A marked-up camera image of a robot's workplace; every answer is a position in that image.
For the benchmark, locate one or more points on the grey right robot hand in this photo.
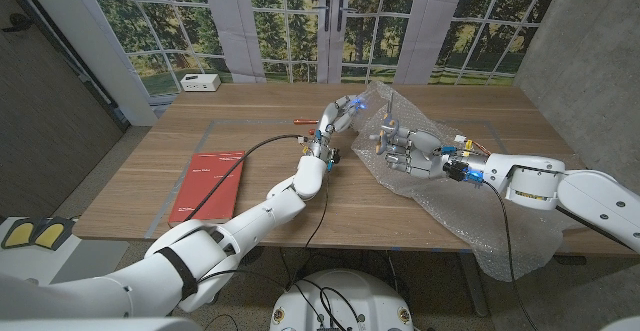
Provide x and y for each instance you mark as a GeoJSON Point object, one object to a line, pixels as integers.
{"type": "Point", "coordinates": [415, 153]}

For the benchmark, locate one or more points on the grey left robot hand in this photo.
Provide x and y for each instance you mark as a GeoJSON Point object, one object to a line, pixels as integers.
{"type": "Point", "coordinates": [330, 126]}

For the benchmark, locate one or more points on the clear bubble wrap sheet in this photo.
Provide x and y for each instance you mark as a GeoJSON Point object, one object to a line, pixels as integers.
{"type": "Point", "coordinates": [450, 196]}

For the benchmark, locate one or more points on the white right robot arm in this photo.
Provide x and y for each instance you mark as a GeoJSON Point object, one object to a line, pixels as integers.
{"type": "Point", "coordinates": [575, 191]}

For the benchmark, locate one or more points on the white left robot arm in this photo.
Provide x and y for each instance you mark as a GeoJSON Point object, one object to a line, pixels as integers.
{"type": "Point", "coordinates": [200, 251]}

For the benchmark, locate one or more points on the red notebook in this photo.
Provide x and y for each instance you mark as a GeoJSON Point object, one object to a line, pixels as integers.
{"type": "Point", "coordinates": [207, 186]}

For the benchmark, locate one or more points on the printed window forest backdrop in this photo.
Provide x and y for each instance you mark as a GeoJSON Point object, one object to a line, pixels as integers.
{"type": "Point", "coordinates": [280, 21]}

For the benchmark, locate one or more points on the white power strip box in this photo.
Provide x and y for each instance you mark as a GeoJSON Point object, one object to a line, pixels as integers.
{"type": "Point", "coordinates": [200, 83]}

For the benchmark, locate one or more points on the white table leg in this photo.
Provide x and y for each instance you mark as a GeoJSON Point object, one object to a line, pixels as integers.
{"type": "Point", "coordinates": [472, 291]}

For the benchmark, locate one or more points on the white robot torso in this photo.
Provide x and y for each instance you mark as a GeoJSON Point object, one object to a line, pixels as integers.
{"type": "Point", "coordinates": [370, 296]}

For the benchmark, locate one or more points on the yellow black foot pedal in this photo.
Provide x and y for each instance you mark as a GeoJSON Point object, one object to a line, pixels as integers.
{"type": "Point", "coordinates": [19, 233]}
{"type": "Point", "coordinates": [52, 233]}

